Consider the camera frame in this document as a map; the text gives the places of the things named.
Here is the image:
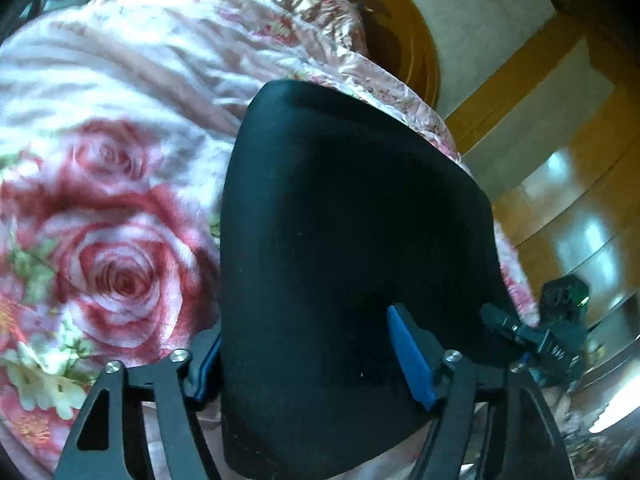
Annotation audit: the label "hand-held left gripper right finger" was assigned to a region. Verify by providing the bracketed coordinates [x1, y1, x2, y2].
[386, 302, 572, 480]

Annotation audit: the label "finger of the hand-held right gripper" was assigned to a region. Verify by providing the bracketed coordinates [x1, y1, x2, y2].
[479, 302, 543, 361]

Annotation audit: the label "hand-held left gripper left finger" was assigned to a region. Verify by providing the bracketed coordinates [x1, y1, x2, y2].
[52, 330, 224, 480]

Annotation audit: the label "black pants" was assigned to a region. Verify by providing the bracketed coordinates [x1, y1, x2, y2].
[218, 80, 502, 480]

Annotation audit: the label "pink floral blanket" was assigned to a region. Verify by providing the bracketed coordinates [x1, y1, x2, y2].
[0, 0, 542, 480]

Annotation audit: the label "wooden headboard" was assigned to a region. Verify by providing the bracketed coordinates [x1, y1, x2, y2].
[190, 0, 442, 111]

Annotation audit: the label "wooden door frame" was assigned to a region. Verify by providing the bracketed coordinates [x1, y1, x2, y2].
[444, 10, 640, 251]

